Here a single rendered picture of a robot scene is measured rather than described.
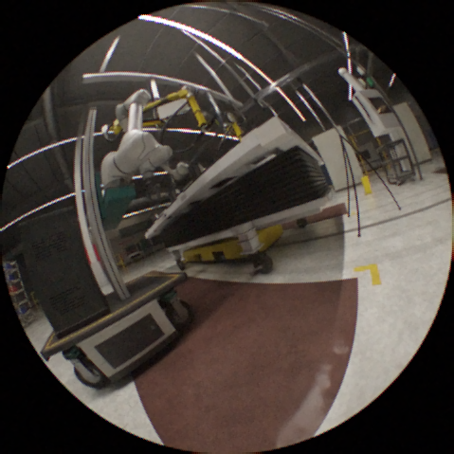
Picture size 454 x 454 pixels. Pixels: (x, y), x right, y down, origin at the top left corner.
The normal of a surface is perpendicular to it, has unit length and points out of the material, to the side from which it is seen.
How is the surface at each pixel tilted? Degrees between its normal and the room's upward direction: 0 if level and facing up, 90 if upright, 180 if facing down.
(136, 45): 176
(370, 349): 0
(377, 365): 0
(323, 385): 0
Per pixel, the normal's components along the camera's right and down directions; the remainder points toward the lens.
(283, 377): -0.37, -0.93
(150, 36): 0.32, 0.95
